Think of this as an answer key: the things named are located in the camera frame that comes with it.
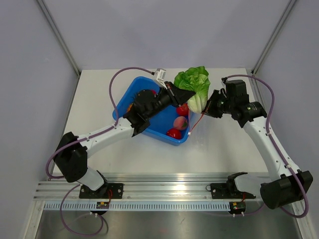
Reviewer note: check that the red toy apple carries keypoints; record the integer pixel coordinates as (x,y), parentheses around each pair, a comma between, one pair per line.
(174,133)
(183,110)

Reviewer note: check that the toy pineapple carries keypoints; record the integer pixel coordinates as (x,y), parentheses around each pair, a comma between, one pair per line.
(131,104)

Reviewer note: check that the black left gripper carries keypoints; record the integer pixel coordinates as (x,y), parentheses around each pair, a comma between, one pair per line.
(180,96)

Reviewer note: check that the pink toy peach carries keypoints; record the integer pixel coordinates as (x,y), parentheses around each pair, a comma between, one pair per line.
(180,123)

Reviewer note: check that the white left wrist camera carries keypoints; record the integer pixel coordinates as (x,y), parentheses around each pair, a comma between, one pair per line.
(159,77)

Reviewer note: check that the white slotted cable duct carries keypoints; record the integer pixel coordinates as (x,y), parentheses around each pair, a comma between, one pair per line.
(138,206)

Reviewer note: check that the blue plastic bin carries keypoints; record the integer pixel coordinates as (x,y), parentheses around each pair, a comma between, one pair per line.
(159,124)

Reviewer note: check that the aluminium table rail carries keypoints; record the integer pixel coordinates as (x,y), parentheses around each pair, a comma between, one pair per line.
(143,187)

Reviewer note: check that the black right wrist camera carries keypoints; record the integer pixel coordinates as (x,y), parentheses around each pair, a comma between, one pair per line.
(235,88)

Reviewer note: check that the red toy apple bottom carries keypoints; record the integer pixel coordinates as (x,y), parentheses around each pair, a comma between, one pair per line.
(174,133)

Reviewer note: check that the clear zip bag orange zipper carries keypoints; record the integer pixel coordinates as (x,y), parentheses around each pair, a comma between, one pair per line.
(196,118)

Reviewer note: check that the red toy apple top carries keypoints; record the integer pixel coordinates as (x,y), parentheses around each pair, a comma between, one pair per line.
(183,110)

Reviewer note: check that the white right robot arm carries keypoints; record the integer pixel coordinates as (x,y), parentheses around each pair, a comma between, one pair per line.
(288,183)

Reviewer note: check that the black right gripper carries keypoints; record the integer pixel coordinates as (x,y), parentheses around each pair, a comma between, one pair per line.
(209,106)

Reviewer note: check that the green toy lettuce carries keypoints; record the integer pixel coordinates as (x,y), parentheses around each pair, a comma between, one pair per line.
(194,79)

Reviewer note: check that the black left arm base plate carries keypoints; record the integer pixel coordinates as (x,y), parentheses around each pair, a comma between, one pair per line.
(113,191)

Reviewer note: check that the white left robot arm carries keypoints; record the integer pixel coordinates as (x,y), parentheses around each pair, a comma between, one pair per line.
(73,151)

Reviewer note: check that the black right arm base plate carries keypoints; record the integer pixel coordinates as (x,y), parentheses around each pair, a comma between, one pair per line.
(220,191)

